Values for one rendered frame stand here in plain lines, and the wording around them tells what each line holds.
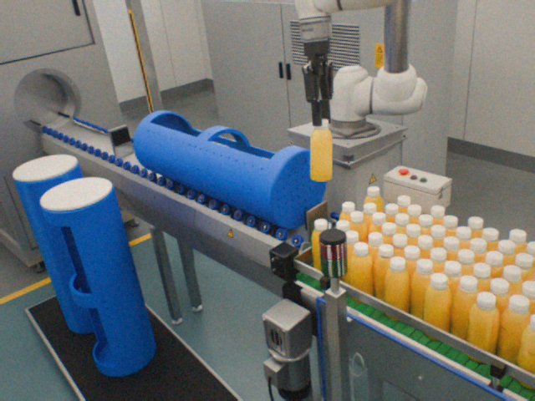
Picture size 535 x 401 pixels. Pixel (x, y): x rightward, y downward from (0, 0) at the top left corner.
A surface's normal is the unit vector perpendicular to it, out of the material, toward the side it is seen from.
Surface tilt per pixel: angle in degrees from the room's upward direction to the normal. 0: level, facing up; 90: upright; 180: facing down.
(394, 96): 101
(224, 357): 0
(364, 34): 90
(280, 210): 90
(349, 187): 90
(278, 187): 90
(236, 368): 0
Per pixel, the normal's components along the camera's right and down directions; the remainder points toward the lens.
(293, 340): 0.69, 0.27
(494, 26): -0.77, 0.37
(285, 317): -0.11, -0.88
